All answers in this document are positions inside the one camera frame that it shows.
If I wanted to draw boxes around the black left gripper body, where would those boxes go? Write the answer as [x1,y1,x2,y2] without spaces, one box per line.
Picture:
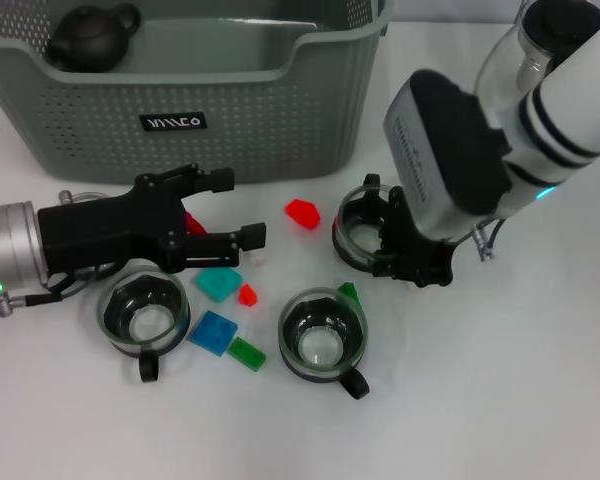
[37,172,189,279]

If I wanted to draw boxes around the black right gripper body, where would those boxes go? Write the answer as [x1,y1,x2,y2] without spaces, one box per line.
[397,227,456,290]

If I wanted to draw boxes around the glass teacup black handle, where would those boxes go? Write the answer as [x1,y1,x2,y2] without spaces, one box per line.
[97,267,191,384]
[71,191,131,281]
[332,172,405,271]
[278,287,371,401]

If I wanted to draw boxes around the dark red curved block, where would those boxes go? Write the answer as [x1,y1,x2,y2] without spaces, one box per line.
[184,209,209,236]

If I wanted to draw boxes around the grey-green perforated storage bin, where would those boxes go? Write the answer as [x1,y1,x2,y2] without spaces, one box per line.
[0,0,399,184]

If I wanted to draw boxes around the large red toy block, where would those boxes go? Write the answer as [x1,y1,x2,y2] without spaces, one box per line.
[284,198,322,231]

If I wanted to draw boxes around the teal square toy brick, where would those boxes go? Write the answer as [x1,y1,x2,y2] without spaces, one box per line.
[195,268,244,304]

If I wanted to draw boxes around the thick green toy brick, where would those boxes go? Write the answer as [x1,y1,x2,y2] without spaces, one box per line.
[337,282,364,306]

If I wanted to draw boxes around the blue square toy brick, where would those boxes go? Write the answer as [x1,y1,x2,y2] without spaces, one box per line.
[188,309,240,357]

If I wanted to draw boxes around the flat green toy brick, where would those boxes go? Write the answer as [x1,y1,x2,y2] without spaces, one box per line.
[228,336,267,373]

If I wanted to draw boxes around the dark clay teapot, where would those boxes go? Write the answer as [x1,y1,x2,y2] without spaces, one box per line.
[44,3,142,72]

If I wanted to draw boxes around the right wrist cable with connector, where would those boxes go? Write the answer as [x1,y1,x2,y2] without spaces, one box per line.
[472,219,511,264]

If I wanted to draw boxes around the wrist cable with connector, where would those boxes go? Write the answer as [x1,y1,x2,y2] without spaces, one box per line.
[472,219,511,264]
[0,269,101,319]

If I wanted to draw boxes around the right wrist camera housing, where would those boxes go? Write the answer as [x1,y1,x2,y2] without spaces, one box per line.
[383,68,514,241]

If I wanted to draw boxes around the left wrist cable with connector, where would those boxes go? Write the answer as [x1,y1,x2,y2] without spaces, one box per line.
[0,269,101,319]

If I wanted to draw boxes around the glass pitcher black handle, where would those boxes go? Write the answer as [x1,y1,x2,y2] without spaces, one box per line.
[477,0,600,109]

